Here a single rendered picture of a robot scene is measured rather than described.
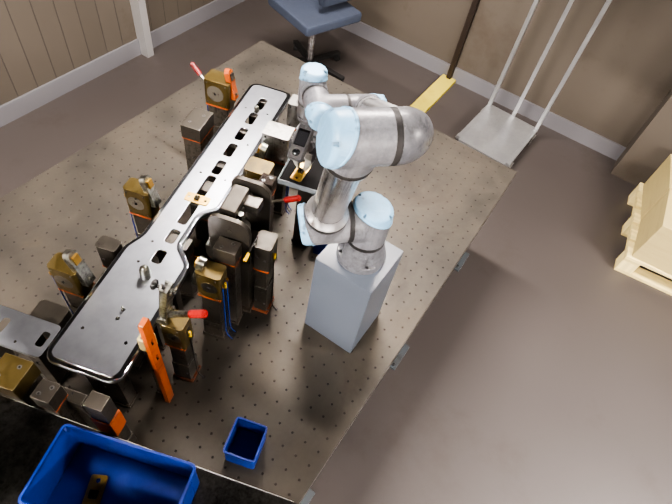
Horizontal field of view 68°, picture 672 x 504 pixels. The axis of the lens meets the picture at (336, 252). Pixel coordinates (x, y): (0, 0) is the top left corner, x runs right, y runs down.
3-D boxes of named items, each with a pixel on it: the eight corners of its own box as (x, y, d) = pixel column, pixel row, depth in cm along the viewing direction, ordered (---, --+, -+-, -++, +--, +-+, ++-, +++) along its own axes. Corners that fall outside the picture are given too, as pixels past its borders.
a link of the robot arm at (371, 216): (391, 249, 144) (402, 218, 134) (345, 252, 141) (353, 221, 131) (381, 217, 151) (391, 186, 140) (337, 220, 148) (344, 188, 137)
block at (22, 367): (50, 403, 154) (5, 351, 126) (74, 412, 154) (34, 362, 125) (33, 428, 149) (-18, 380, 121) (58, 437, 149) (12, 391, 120)
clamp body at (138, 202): (141, 237, 196) (123, 173, 168) (169, 247, 195) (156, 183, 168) (132, 250, 192) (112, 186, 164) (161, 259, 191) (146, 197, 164)
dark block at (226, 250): (225, 307, 182) (219, 235, 149) (243, 313, 182) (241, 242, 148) (219, 319, 179) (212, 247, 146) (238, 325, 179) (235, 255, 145)
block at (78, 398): (76, 418, 153) (44, 379, 129) (113, 431, 152) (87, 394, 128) (70, 428, 151) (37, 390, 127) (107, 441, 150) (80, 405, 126)
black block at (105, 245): (114, 282, 183) (94, 231, 159) (139, 290, 182) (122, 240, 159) (106, 293, 179) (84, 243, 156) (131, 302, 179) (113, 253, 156)
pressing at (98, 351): (246, 81, 217) (246, 78, 216) (295, 96, 215) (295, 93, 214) (40, 360, 133) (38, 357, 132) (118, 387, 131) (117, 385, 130)
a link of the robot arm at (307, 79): (302, 78, 132) (297, 59, 137) (299, 112, 140) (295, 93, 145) (332, 78, 134) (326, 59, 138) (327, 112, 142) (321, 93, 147)
